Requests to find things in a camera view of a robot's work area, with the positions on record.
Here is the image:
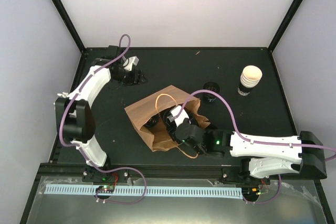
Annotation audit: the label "brown paper bag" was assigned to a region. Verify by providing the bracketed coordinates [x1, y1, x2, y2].
[124, 84, 211, 159]

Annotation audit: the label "single black paper cup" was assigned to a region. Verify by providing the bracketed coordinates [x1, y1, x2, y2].
[160, 108, 177, 133]

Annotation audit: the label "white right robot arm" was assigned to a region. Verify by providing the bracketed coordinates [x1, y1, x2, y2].
[164, 119, 327, 184]

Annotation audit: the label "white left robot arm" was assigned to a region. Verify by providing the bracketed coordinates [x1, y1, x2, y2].
[54, 52, 146, 182]

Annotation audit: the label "white wooden stirrers in glass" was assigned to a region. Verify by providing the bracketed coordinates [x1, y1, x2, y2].
[57, 92, 69, 98]

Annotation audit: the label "right small circuit board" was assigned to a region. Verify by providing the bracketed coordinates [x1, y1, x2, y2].
[242, 186, 269, 196]

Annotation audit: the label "small circuit board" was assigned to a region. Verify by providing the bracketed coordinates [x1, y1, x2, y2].
[96, 185, 114, 194]
[242, 186, 269, 196]

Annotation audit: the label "stack of black paper cups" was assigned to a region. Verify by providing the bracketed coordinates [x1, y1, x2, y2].
[237, 65, 263, 96]

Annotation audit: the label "left small circuit board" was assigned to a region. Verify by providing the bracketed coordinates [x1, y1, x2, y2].
[96, 185, 114, 194]

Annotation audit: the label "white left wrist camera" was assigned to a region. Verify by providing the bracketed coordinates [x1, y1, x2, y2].
[123, 56, 139, 71]

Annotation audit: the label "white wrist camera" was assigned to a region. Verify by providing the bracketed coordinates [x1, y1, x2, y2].
[168, 105, 190, 127]
[123, 56, 139, 71]

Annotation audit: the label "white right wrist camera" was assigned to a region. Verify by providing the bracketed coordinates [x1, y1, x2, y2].
[168, 105, 190, 127]

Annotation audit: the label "white slotted cable duct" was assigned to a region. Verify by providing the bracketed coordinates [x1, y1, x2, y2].
[44, 184, 243, 199]

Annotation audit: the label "black front aluminium rail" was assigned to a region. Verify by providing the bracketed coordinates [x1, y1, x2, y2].
[37, 163, 252, 184]

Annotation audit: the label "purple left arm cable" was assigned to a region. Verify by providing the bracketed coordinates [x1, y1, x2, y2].
[59, 34, 148, 205]

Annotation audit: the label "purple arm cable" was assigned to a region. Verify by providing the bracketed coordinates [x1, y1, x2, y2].
[59, 34, 148, 205]
[173, 90, 336, 205]

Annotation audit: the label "black frame post left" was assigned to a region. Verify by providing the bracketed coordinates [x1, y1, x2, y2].
[51, 0, 86, 52]

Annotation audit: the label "black frame post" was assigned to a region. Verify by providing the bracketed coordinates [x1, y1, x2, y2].
[51, 0, 86, 52]
[268, 0, 303, 53]

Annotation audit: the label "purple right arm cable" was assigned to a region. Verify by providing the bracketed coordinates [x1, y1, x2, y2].
[173, 90, 336, 205]

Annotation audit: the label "black frame post right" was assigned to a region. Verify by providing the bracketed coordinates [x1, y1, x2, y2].
[268, 0, 303, 53]

